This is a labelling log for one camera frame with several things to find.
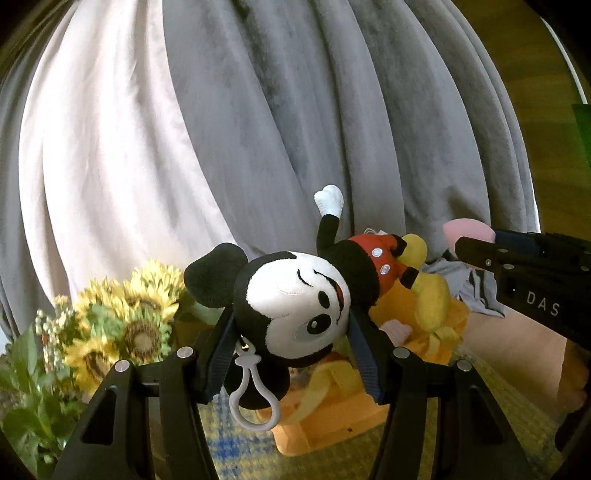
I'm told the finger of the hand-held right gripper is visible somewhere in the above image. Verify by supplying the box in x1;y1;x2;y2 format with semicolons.
493;229;591;260
455;236;525;274

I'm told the orange fabric storage box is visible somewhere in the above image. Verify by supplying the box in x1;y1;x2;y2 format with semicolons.
272;286;472;459

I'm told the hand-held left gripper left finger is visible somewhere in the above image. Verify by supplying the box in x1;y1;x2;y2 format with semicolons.
52;307;241;480

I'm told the pink soft toy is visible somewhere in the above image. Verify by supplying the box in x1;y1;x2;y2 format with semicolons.
442;220;498;253

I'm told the yellow blue plaid mat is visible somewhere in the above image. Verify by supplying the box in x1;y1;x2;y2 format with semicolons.
198;353;566;480

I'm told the black white mouse plush toy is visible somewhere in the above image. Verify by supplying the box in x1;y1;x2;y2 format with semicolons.
184;185;451;433

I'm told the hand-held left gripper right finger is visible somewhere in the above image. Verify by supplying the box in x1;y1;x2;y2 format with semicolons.
346;308;527;480

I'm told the green leafy plant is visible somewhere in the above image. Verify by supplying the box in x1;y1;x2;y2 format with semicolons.
0;323;90;480

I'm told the white curtain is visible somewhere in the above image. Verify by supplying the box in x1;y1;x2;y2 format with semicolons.
18;0;250;296

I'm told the grey curtain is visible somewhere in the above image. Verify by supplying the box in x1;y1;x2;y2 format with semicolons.
161;0;542;320
0;28;51;342

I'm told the artificial sunflower bouquet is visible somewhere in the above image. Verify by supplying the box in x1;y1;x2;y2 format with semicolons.
34;260;206;398

